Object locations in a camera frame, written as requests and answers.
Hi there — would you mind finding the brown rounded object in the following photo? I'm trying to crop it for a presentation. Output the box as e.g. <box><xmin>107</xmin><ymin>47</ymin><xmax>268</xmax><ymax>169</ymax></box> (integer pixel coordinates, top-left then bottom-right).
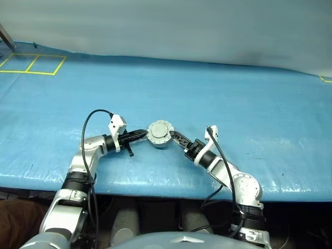
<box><xmin>0</xmin><ymin>199</ymin><xmax>50</xmax><ymax>249</ymax></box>

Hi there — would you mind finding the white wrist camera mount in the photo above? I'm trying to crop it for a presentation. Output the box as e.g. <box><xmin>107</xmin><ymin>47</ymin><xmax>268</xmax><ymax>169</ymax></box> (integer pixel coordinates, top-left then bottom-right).
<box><xmin>196</xmin><ymin>125</ymin><xmax>218</xmax><ymax>167</ymax></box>
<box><xmin>108</xmin><ymin>114</ymin><xmax>128</xmax><ymax>153</ymax></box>

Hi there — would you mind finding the grey robot torso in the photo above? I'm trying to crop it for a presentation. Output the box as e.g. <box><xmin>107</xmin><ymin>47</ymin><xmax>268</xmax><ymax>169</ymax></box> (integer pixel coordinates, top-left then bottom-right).
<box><xmin>107</xmin><ymin>231</ymin><xmax>250</xmax><ymax>249</ymax></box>

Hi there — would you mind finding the grey rounded shape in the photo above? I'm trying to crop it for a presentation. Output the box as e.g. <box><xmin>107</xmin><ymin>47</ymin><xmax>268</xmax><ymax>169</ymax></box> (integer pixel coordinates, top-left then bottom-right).
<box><xmin>111</xmin><ymin>209</ymin><xmax>141</xmax><ymax>246</ymax></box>
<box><xmin>181</xmin><ymin>210</ymin><xmax>215</xmax><ymax>234</ymax></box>

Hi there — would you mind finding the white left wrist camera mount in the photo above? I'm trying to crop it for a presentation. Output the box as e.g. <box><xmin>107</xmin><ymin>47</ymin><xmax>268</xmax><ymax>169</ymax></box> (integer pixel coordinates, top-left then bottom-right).
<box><xmin>108</xmin><ymin>114</ymin><xmax>128</xmax><ymax>153</ymax></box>

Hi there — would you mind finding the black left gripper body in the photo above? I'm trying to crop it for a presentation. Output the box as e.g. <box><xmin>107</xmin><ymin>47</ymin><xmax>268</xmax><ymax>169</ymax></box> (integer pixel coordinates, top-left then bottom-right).
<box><xmin>118</xmin><ymin>131</ymin><xmax>135</xmax><ymax>157</ymax></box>

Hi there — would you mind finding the blue plastic table cover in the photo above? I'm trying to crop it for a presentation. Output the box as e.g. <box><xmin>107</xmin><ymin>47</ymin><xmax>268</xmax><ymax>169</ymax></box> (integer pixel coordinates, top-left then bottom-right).
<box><xmin>0</xmin><ymin>40</ymin><xmax>332</xmax><ymax>202</ymax></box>

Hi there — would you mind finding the round grey motor lid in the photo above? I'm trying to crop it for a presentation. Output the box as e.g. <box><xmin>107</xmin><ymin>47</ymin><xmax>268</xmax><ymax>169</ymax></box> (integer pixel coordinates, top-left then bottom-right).
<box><xmin>146</xmin><ymin>119</ymin><xmax>174</xmax><ymax>144</ymax></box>

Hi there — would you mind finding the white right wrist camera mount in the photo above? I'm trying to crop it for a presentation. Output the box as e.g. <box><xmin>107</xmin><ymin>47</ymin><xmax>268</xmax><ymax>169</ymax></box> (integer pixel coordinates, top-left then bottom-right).
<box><xmin>196</xmin><ymin>125</ymin><xmax>218</xmax><ymax>167</ymax></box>

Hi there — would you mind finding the yellow tape double square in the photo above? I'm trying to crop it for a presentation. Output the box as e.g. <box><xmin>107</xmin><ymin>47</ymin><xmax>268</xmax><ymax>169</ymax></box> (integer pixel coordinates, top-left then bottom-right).
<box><xmin>0</xmin><ymin>53</ymin><xmax>67</xmax><ymax>76</ymax></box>

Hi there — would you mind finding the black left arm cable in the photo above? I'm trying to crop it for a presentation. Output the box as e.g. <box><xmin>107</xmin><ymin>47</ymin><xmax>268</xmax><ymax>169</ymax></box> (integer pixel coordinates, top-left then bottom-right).
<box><xmin>80</xmin><ymin>109</ymin><xmax>115</xmax><ymax>249</ymax></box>

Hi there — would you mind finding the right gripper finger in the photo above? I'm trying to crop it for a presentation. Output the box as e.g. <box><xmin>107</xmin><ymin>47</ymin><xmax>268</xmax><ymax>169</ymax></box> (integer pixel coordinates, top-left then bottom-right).
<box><xmin>170</xmin><ymin>132</ymin><xmax>192</xmax><ymax>154</ymax></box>
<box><xmin>170</xmin><ymin>130</ymin><xmax>195</xmax><ymax>147</ymax></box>

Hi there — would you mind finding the slanted metal pole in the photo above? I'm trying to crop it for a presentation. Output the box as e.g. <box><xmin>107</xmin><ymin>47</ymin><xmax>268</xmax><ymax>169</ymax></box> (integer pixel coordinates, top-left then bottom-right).
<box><xmin>0</xmin><ymin>22</ymin><xmax>17</xmax><ymax>49</ymax></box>

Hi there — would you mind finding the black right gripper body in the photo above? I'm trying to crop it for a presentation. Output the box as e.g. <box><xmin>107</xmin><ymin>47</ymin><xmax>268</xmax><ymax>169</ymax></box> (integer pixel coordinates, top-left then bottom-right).
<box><xmin>183</xmin><ymin>139</ymin><xmax>208</xmax><ymax>161</ymax></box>

